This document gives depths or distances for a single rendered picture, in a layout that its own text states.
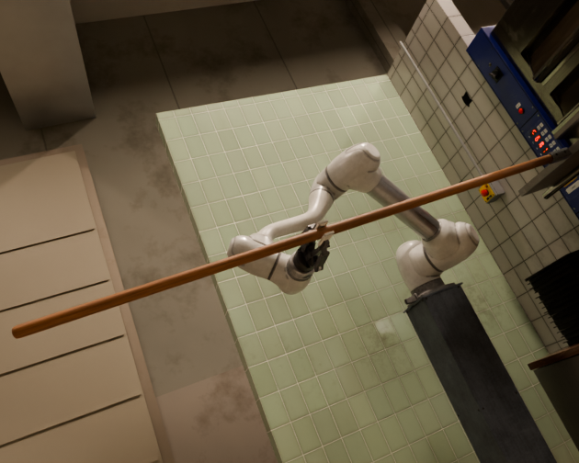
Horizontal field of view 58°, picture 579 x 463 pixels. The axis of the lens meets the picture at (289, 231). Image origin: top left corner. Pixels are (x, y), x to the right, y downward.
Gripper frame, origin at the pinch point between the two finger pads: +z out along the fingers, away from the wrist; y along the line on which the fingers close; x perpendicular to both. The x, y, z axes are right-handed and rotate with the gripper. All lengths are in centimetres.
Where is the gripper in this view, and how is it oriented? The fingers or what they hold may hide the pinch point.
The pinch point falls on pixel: (323, 232)
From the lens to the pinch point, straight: 145.2
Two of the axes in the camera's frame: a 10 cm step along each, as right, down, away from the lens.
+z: 2.3, -4.4, -8.7
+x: -8.8, 2.8, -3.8
